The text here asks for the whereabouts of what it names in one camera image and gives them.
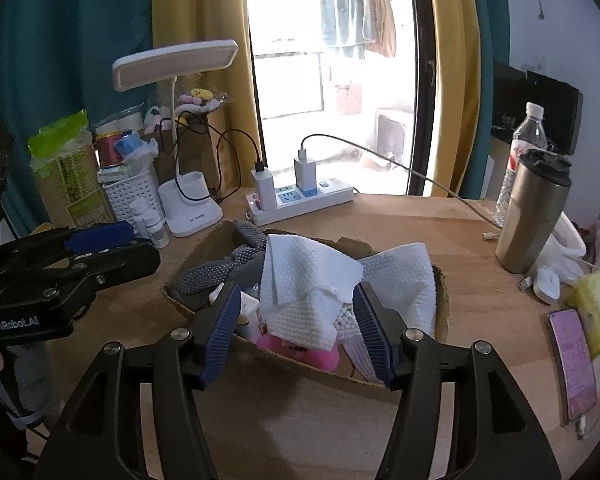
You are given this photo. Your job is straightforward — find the white embossed paper towel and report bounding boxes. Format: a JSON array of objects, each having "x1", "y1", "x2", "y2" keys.
[
  {"x1": 259, "y1": 233, "x2": 365, "y2": 352},
  {"x1": 337, "y1": 242, "x2": 437, "y2": 352}
]

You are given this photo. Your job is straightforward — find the black wall device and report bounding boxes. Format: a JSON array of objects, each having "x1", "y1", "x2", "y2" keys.
[{"x1": 492, "y1": 61, "x2": 584, "y2": 157}]

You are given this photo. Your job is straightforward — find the smartphone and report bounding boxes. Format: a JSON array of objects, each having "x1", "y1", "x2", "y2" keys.
[{"x1": 547, "y1": 308, "x2": 599, "y2": 424}]

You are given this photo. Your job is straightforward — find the grey dotted glove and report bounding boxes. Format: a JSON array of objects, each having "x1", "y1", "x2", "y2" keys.
[
  {"x1": 166, "y1": 254, "x2": 263, "y2": 312},
  {"x1": 230, "y1": 222, "x2": 271, "y2": 263}
]

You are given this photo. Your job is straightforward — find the white power strip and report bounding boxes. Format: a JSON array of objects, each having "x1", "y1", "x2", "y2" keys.
[{"x1": 245, "y1": 177, "x2": 356, "y2": 227}]

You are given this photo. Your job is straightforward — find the brown paper bag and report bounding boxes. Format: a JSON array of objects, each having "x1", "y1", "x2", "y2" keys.
[{"x1": 155, "y1": 109, "x2": 222, "y2": 192}]

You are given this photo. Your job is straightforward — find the teal curtain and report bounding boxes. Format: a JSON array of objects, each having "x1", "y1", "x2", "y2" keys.
[
  {"x1": 467, "y1": 0, "x2": 509, "y2": 202},
  {"x1": 0, "y1": 0, "x2": 156, "y2": 231}
]

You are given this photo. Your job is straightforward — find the red can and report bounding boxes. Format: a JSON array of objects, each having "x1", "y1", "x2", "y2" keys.
[{"x1": 96, "y1": 130, "x2": 131, "y2": 169}]

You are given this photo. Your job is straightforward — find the plush toy in clear wrap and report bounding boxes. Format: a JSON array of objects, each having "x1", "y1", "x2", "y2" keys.
[{"x1": 177, "y1": 87, "x2": 229, "y2": 114}]

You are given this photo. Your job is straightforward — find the steel tumbler with black lid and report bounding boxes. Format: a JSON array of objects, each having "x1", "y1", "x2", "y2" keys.
[{"x1": 495, "y1": 149, "x2": 573, "y2": 275}]

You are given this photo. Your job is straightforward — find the white charger with black cable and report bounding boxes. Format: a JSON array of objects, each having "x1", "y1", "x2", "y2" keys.
[{"x1": 251, "y1": 161, "x2": 279, "y2": 212}]

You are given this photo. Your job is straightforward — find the brown cardboard box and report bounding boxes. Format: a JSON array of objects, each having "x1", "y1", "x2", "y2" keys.
[{"x1": 161, "y1": 220, "x2": 451, "y2": 403}]

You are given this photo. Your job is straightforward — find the yellow curtain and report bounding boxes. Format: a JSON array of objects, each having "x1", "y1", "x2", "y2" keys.
[
  {"x1": 422, "y1": 0, "x2": 482, "y2": 197},
  {"x1": 152, "y1": 0, "x2": 264, "y2": 202}
]

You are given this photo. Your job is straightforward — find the white plastic bag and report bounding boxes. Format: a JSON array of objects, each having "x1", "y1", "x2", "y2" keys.
[{"x1": 535, "y1": 212, "x2": 588, "y2": 287}]

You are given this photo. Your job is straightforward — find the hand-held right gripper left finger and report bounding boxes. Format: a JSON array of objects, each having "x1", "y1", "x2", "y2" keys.
[{"x1": 32, "y1": 282, "x2": 242, "y2": 480}]

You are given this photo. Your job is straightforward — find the white desk lamp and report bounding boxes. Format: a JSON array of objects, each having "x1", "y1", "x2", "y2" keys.
[{"x1": 112, "y1": 39, "x2": 240, "y2": 239}]

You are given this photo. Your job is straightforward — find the grey cable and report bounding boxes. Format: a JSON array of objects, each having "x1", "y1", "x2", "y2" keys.
[{"x1": 300, "y1": 133, "x2": 502, "y2": 242}]

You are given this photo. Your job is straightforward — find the dark window frame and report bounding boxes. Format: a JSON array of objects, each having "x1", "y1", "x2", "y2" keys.
[{"x1": 407, "y1": 0, "x2": 439, "y2": 197}]

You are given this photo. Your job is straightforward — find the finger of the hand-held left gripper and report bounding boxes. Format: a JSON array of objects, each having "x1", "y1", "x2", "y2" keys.
[
  {"x1": 0, "y1": 220, "x2": 136, "y2": 274},
  {"x1": 9, "y1": 239, "x2": 162, "y2": 324}
]

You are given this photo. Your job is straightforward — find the clear water bottle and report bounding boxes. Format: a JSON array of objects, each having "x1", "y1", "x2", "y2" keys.
[{"x1": 495, "y1": 102, "x2": 549, "y2": 229}]

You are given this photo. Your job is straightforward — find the hanging brown garment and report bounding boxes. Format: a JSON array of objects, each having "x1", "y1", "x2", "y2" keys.
[{"x1": 362, "y1": 0, "x2": 399, "y2": 59}]

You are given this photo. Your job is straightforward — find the small white bottle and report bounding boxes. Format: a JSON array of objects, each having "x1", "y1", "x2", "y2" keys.
[
  {"x1": 130, "y1": 198, "x2": 151, "y2": 239},
  {"x1": 145, "y1": 215, "x2": 170, "y2": 250}
]

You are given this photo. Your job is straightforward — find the white computer mouse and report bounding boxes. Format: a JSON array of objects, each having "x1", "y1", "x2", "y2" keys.
[{"x1": 532, "y1": 266, "x2": 562, "y2": 305}]

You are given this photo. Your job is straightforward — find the black cable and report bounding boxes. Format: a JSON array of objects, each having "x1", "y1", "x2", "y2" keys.
[{"x1": 174, "y1": 109, "x2": 264, "y2": 203}]

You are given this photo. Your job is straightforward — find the pink soft object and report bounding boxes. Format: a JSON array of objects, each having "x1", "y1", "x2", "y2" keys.
[{"x1": 256, "y1": 332, "x2": 341, "y2": 373}]

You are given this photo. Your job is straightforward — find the white perforated basket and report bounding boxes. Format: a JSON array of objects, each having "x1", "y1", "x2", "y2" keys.
[{"x1": 102, "y1": 162, "x2": 162, "y2": 227}]

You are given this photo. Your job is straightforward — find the hanging teal towel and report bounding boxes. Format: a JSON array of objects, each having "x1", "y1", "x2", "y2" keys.
[{"x1": 320, "y1": 0, "x2": 377, "y2": 61}]

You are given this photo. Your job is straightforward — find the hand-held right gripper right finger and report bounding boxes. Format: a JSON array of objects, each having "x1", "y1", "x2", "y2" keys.
[{"x1": 352, "y1": 281, "x2": 563, "y2": 480}]

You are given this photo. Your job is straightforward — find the yellow wipes packet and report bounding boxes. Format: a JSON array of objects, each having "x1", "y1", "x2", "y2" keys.
[{"x1": 566, "y1": 273, "x2": 600, "y2": 359}]

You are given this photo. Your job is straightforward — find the green snack packet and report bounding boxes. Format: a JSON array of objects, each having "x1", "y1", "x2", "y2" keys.
[{"x1": 28, "y1": 109, "x2": 119, "y2": 229}]

